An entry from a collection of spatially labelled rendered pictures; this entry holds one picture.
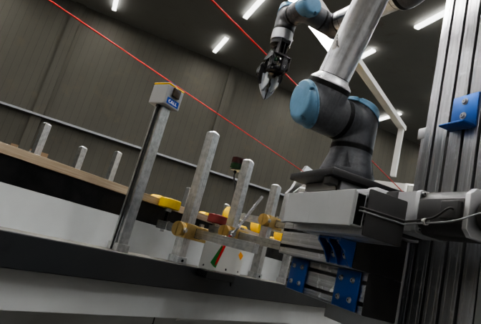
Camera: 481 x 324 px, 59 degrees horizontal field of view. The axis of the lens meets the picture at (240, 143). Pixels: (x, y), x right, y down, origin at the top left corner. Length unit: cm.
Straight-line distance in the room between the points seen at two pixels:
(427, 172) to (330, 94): 31
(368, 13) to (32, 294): 108
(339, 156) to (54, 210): 85
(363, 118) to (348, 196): 41
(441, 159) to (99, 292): 97
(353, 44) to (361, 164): 31
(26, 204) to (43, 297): 29
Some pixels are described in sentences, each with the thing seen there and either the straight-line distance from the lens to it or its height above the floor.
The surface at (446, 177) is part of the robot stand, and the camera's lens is 113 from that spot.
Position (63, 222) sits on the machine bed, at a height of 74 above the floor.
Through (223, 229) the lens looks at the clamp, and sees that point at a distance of 166.
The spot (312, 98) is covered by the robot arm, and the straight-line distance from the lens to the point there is 110.
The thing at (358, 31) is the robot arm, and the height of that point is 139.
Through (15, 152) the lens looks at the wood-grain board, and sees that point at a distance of 132.
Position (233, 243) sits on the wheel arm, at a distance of 140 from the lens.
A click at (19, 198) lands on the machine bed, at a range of 136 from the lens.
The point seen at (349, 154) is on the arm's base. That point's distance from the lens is 117.
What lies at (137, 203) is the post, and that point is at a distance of 131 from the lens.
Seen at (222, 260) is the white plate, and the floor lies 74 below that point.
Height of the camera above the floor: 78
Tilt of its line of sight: 14 degrees up
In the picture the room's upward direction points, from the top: 15 degrees clockwise
